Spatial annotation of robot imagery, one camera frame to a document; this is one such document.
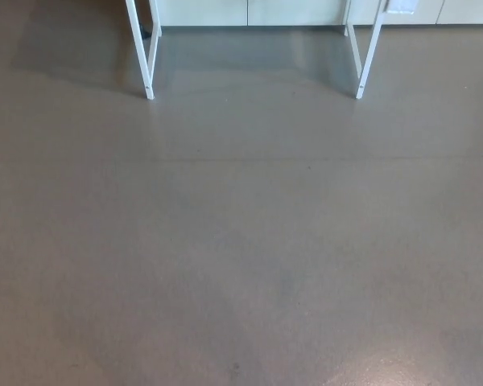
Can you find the white metal table leg frame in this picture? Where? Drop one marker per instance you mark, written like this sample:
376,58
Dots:
369,60
143,60

